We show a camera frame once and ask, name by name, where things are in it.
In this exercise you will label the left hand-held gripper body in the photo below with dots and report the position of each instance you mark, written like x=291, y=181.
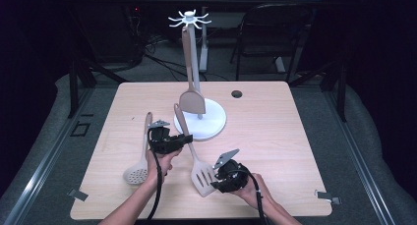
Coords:
x=160, y=141

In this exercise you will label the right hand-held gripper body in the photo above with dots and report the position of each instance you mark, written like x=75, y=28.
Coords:
x=234, y=177

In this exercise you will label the beige slotted spatula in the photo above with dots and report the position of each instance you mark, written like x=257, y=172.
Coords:
x=201, y=179

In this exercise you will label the white utensil rack stand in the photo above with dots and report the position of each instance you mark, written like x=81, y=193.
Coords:
x=211, y=120

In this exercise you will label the beige solid spatula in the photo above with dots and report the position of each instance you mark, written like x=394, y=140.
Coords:
x=191, y=102

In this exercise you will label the beige skimmer spoon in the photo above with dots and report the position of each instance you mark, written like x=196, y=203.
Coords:
x=137, y=176

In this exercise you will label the person's left hand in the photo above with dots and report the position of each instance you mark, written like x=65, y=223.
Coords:
x=164, y=164

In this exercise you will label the person's right hand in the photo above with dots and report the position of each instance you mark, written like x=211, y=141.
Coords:
x=257, y=194

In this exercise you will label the black tape square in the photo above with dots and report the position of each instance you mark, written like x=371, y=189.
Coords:
x=72, y=130

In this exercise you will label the grey tape piece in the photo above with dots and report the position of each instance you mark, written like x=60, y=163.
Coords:
x=78, y=195
x=326, y=196

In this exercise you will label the white angled leg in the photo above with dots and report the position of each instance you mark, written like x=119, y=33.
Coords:
x=280, y=65

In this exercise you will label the black folding chair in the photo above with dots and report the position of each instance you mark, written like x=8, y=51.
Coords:
x=272, y=13

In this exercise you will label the black metal frame leg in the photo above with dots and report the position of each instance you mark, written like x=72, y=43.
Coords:
x=341, y=94
x=73, y=87

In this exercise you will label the aluminium rail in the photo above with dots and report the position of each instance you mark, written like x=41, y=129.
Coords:
x=357, y=159
x=42, y=172

